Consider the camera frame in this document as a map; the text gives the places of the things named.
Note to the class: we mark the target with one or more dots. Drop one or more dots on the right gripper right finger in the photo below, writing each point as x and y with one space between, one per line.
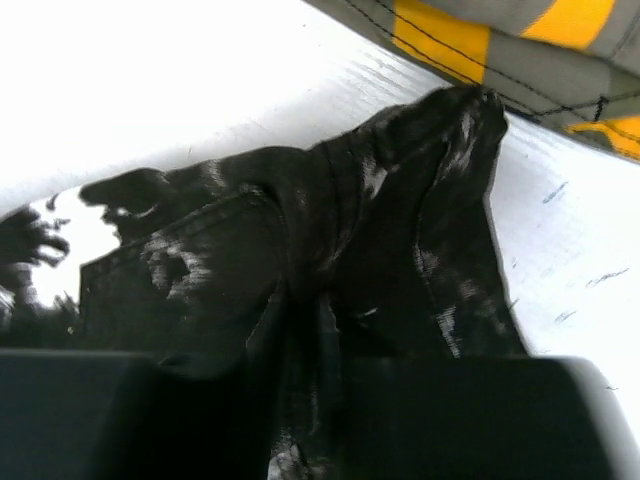
478 418

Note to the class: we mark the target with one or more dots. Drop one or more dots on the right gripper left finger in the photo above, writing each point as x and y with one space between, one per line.
71 409

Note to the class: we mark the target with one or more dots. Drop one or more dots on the black white tie-dye trousers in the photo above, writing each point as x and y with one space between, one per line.
388 223

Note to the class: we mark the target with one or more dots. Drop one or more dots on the folded camouflage trousers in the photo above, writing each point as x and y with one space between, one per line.
570 66

